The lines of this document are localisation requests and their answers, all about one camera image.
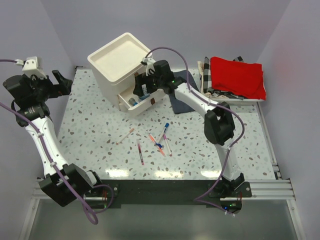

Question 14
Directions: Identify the cream drawer organizer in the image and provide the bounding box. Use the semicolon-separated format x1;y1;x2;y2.
87;32;165;117

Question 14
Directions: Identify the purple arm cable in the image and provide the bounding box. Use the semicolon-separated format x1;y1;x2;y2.
144;46;246;215
0;58;116;225

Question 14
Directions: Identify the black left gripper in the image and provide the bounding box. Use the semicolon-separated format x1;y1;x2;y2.
22;70;72;102

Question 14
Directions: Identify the aluminium frame rail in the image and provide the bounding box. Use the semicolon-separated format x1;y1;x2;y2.
20;98;303;240

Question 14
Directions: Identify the blue-capped white marker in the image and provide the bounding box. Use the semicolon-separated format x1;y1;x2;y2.
156;123;170;145

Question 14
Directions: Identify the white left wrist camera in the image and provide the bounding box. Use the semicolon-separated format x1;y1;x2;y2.
15;56;47;79

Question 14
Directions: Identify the dark blue pencil pouch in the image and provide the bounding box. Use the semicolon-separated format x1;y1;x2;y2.
169;70;199;114

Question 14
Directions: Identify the pink-capped white marker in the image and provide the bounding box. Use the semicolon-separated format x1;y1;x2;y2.
163;133;173;157

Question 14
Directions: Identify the black white checkered cloth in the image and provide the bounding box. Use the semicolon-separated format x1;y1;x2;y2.
199;56;212;94

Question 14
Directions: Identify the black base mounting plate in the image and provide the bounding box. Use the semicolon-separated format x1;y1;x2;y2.
74;178;253;210

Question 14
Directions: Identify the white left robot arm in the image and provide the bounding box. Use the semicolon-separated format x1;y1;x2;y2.
3;70;104;207

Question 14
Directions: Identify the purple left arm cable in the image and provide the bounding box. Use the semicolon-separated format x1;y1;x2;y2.
0;58;116;225

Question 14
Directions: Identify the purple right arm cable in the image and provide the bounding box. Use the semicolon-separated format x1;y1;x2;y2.
144;46;246;215

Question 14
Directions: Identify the red folded cloth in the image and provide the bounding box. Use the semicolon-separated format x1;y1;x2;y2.
210;56;267;101

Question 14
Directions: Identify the orange marker pen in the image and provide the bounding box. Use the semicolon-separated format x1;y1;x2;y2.
148;133;166;157

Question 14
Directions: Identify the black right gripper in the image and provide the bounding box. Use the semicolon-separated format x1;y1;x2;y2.
133;70;164;97

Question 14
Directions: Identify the red pen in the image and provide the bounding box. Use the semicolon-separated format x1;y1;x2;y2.
136;139;145;166

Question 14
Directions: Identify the blue grey glue stick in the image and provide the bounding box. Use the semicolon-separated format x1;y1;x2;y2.
128;98;138;106

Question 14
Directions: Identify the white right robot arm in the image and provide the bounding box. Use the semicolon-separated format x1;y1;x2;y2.
133;58;245;197

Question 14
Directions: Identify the white cloth basket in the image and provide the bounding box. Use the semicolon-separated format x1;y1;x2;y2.
195;61;264;106

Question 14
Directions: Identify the blue patterned tape roll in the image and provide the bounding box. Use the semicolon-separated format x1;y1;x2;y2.
139;84;150;100

